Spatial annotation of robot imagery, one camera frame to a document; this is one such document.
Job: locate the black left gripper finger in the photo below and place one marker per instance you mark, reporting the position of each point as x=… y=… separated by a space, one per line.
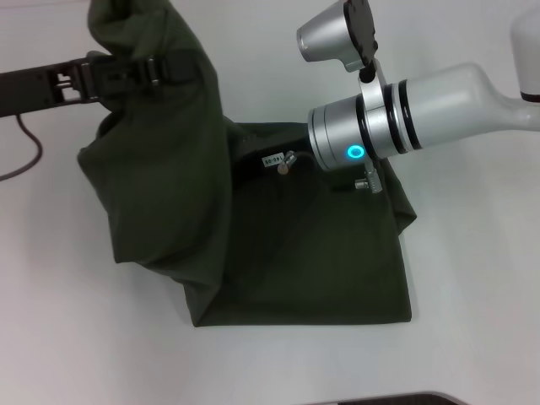
x=139 y=71

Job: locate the dark green printed t-shirt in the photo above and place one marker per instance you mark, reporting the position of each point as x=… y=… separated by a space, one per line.
x=169 y=190

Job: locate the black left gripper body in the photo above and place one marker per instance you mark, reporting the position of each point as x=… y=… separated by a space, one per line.
x=38 y=90

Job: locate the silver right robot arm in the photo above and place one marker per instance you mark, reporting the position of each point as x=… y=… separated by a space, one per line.
x=422 y=109

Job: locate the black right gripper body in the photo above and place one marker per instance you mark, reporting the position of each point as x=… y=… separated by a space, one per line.
x=274 y=158

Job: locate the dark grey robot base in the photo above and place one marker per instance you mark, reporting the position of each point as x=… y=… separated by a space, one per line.
x=401 y=398

